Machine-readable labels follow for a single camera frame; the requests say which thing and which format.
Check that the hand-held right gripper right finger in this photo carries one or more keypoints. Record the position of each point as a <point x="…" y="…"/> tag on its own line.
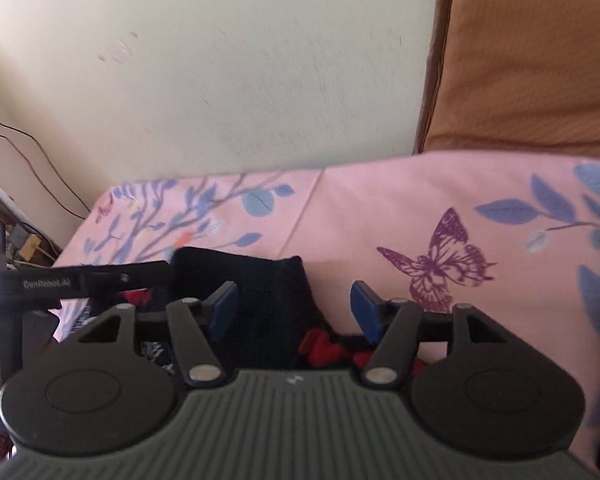
<point x="364" y="310"/>

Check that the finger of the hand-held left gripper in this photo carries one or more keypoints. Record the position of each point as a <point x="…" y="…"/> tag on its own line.
<point x="130" y="275"/>

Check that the brown pillow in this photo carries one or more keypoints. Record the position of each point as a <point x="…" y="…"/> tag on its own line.
<point x="525" y="55"/>

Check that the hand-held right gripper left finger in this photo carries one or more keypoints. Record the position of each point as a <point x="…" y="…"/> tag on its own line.
<point x="222" y="310"/>

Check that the black patterned long sock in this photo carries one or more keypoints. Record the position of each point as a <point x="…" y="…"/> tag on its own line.
<point x="270" y="300"/>
<point x="325" y="347"/>

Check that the pink floral bedsheet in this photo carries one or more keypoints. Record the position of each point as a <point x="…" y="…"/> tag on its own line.
<point x="370" y="210"/>

